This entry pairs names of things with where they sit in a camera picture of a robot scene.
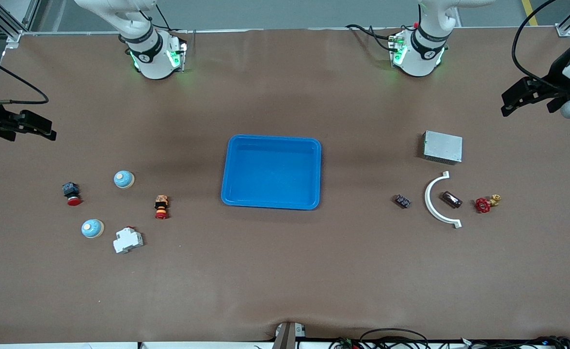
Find white circuit breaker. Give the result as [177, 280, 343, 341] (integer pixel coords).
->
[112, 226, 144, 254]

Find black base cable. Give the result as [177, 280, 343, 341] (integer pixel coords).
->
[139, 6, 187, 35]
[346, 23, 398, 52]

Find brass valve with red handwheel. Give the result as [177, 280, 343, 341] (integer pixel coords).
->
[475, 194, 502, 214]

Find light blue desk bell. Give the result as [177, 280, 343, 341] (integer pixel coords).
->
[113, 170, 135, 190]
[81, 219, 105, 239]

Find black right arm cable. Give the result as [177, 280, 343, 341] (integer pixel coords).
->
[0, 48, 49, 105]

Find red button switch orange body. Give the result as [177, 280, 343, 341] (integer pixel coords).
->
[154, 195, 170, 220]

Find white semicircular pipe clamp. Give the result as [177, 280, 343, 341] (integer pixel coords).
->
[424, 171, 462, 229]

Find blue plastic tray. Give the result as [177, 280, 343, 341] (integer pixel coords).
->
[221, 134, 322, 210]

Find grey metal power supply box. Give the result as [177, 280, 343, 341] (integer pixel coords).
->
[422, 130, 463, 165]

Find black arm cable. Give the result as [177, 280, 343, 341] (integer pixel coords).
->
[511, 0, 570, 93]
[0, 48, 49, 105]

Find red mushroom button dark body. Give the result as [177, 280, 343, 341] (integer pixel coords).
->
[62, 182, 82, 206]

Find black cable bundle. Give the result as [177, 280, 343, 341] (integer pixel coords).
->
[328, 328, 570, 349]

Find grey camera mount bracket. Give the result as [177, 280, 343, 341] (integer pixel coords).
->
[271, 321, 307, 349]

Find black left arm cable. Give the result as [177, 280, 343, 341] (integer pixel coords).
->
[511, 0, 570, 93]

